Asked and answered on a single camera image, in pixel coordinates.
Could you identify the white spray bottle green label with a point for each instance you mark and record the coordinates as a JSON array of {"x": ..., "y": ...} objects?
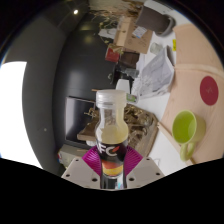
[{"x": 132, "y": 98}]

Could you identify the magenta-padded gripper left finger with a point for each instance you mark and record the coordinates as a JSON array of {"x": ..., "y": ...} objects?
[{"x": 90, "y": 161}]

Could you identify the lime green mug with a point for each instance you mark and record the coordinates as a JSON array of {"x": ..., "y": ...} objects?
[{"x": 185, "y": 128}]

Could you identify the grey translucent bottle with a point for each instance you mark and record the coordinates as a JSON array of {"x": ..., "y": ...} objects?
[{"x": 131, "y": 72}]

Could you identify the grey newspaper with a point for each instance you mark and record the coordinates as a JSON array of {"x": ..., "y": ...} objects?
[{"x": 155, "y": 75}]

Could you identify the ceiling lights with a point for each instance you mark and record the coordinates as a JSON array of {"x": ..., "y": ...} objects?
[{"x": 76, "y": 11}]

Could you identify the small white cup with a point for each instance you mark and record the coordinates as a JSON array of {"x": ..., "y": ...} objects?
[{"x": 156, "y": 48}]

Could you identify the red box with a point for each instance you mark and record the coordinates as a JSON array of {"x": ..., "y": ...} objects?
[{"x": 112, "y": 55}]

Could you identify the white chair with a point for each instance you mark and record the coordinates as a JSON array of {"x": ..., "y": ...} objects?
[{"x": 122, "y": 86}]

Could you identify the clear drink bottle white cap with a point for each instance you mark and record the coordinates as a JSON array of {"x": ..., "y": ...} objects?
[{"x": 111, "y": 133}]

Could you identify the small yellow tag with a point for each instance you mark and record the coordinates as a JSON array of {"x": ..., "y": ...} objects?
[{"x": 174, "y": 45}]

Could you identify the black wall screen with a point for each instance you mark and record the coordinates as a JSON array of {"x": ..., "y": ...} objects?
[{"x": 76, "y": 121}]

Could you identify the flat round red coaster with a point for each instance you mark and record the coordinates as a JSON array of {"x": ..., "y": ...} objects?
[{"x": 209, "y": 90}]

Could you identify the large white ceiling light panel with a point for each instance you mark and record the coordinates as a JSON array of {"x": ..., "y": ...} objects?
[{"x": 13, "y": 113}]

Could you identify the beige wooden drawing board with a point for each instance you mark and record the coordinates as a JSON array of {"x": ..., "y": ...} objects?
[
  {"x": 186, "y": 96},
  {"x": 196, "y": 50}
]

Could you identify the dried plant in grey pot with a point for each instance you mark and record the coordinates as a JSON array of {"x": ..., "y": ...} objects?
[{"x": 151, "y": 18}]

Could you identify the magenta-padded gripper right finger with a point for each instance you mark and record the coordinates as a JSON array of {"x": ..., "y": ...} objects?
[{"x": 134, "y": 162}]

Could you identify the brown cardboard box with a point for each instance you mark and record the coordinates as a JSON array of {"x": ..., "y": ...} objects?
[{"x": 131, "y": 36}]

